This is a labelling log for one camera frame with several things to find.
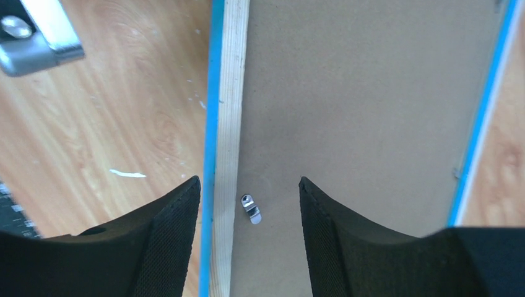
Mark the wooden photo frame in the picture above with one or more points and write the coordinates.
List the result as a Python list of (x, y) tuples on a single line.
[(374, 101)]

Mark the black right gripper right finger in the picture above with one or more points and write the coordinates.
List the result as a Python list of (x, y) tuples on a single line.
[(350, 255)]

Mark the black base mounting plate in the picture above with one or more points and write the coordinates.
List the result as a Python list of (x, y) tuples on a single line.
[(13, 219)]

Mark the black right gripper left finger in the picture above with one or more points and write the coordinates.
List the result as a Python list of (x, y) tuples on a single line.
[(143, 253)]

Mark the metal retaining clip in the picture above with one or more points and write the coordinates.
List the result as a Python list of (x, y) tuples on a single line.
[(251, 209), (457, 173)]

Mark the small white paper scrap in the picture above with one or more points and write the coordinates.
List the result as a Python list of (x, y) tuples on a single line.
[(127, 174)]

